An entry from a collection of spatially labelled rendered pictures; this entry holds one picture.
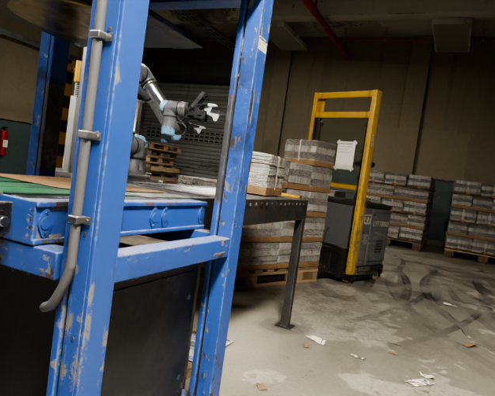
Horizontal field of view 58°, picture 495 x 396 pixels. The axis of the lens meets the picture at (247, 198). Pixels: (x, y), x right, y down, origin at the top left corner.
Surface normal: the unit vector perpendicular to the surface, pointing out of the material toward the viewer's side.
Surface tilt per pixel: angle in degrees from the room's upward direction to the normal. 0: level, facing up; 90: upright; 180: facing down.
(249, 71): 90
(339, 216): 90
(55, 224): 90
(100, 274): 90
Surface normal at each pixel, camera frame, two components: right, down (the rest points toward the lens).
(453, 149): -0.42, -0.01
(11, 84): 0.90, 0.15
